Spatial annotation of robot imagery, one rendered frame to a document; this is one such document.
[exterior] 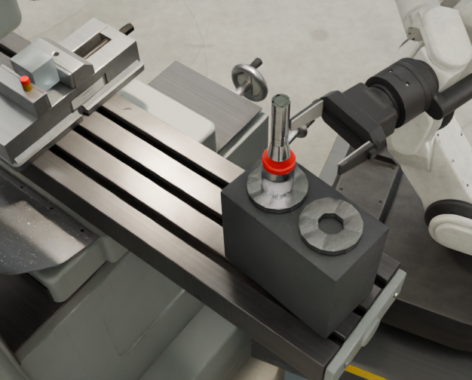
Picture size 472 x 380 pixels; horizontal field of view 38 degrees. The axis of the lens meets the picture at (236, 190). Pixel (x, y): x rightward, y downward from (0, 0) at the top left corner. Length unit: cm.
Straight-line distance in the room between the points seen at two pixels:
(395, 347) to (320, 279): 79
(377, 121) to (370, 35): 201
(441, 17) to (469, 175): 49
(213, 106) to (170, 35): 137
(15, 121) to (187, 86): 52
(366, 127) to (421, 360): 85
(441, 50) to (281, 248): 38
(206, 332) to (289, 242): 100
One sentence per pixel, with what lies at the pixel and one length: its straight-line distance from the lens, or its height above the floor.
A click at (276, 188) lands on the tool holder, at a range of 97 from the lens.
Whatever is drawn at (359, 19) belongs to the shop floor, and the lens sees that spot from 308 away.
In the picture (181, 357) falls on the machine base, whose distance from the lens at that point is 191.
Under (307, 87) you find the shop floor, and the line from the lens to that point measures 276.
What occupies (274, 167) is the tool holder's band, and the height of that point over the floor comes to 122.
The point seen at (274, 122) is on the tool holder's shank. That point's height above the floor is 130.
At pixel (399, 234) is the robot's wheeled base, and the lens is 168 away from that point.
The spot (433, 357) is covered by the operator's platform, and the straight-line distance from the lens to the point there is 174.
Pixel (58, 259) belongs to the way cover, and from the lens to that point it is 127.
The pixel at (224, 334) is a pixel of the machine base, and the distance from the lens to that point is 193.
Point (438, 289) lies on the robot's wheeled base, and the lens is 163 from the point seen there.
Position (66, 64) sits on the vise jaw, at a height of 106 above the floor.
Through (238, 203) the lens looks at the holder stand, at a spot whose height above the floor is 114.
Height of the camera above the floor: 195
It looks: 54 degrees down
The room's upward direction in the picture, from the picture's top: 2 degrees counter-clockwise
